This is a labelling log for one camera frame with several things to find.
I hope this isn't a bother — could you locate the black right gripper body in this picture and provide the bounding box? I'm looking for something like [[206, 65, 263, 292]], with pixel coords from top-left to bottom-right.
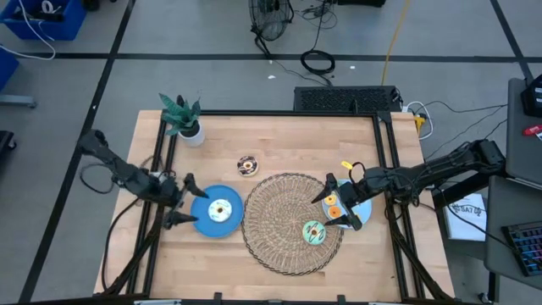
[[337, 180, 370, 217]]

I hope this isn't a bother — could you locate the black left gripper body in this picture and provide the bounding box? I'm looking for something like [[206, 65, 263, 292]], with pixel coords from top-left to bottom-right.
[[155, 176, 187, 212]]

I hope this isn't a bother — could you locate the large white teal-drizzled donut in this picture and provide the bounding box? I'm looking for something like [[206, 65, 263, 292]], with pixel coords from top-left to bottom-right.
[[207, 198, 234, 224]]

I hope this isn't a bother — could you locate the large teal chocolate-drizzled donut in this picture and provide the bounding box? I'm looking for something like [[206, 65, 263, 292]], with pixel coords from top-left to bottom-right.
[[301, 219, 328, 247]]

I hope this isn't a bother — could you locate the large chocolate frosted donut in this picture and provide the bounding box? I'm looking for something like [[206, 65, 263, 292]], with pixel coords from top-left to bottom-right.
[[236, 155, 260, 178]]

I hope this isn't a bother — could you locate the light blue plate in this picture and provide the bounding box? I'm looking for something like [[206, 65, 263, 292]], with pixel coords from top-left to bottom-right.
[[320, 180, 373, 230]]

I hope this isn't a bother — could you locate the dark blue plate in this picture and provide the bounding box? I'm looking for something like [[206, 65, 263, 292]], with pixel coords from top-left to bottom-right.
[[190, 184, 245, 239]]

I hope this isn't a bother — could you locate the green plant in white pot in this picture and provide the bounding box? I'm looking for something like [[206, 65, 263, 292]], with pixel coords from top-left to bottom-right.
[[158, 92, 207, 148]]

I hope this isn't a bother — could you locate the round woven straw placemat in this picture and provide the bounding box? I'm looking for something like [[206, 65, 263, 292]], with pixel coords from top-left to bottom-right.
[[241, 172, 344, 276]]

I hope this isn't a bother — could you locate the black computer case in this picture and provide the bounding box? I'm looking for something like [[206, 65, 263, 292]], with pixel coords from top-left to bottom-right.
[[293, 86, 403, 114]]

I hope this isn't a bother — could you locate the white printed paper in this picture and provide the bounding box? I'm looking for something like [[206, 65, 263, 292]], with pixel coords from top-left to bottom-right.
[[443, 193, 488, 242]]

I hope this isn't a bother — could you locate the grey desk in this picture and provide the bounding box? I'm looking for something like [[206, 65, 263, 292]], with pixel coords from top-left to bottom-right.
[[484, 175, 542, 292], [505, 77, 542, 187]]

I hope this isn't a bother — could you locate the black chair base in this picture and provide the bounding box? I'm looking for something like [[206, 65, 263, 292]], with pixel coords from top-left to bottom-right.
[[0, 130, 18, 153]]

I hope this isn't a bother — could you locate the black backlit keyboard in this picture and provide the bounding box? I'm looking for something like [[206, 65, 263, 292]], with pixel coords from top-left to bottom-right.
[[501, 219, 542, 278]]

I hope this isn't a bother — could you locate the black floor fan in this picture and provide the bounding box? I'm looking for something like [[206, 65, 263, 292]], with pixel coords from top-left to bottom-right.
[[248, 0, 295, 58]]

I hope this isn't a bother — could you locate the grey stand foot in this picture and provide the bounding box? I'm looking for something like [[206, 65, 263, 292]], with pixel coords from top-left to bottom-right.
[[0, 94, 38, 109]]

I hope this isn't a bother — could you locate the blue plastic bin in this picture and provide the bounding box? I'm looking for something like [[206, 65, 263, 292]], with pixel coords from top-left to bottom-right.
[[0, 44, 21, 92], [0, 0, 89, 42]]

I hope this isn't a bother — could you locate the black desktop device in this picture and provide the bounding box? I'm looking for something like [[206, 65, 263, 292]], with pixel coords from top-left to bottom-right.
[[520, 74, 542, 119]]

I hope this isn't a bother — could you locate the black aluminium table frame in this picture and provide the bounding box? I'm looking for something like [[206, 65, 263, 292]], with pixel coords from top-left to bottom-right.
[[92, 109, 456, 305]]

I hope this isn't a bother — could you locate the white cable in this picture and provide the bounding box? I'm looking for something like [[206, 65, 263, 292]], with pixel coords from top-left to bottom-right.
[[0, 0, 57, 61], [401, 100, 435, 141]]

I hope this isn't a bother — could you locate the coiled black cable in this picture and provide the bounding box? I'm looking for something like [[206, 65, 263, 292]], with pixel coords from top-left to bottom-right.
[[299, 0, 338, 86]]

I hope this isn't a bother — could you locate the yellow floor cable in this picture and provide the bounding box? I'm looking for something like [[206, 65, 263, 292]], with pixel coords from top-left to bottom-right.
[[379, 0, 412, 87]]

